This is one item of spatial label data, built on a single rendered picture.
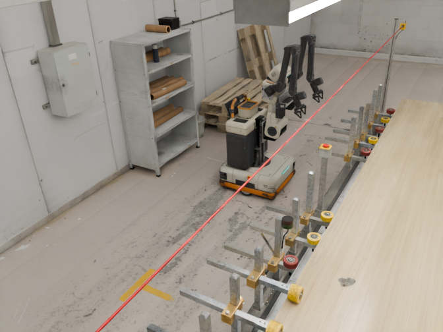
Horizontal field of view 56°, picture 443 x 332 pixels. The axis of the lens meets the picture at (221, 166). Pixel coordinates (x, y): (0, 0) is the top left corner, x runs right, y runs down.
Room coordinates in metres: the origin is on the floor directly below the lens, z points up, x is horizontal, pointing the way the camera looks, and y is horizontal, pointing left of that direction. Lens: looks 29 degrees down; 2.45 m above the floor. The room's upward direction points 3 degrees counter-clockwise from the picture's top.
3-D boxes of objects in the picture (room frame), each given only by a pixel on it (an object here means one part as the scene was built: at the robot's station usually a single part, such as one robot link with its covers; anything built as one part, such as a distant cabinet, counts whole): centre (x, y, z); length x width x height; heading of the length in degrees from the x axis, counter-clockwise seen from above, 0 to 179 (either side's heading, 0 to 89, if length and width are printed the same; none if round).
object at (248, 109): (4.12, -0.31, 0.87); 0.23 x 0.15 x 0.11; 148
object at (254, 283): (1.59, -0.16, 0.95); 0.14 x 0.06 x 0.05; 149
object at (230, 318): (1.38, -0.02, 0.95); 0.14 x 0.06 x 0.05; 149
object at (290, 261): (1.74, -0.35, 0.85); 0.08 x 0.08 x 0.11
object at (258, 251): (1.61, -0.17, 0.87); 0.04 x 0.04 x 0.48; 59
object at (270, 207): (2.25, -0.48, 0.83); 0.43 x 0.03 x 0.04; 59
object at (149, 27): (4.89, 0.65, 1.59); 0.30 x 0.08 x 0.08; 59
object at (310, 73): (4.01, -0.91, 1.41); 0.11 x 0.06 x 0.43; 148
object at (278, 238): (1.82, -0.30, 0.90); 0.04 x 0.04 x 0.48; 59
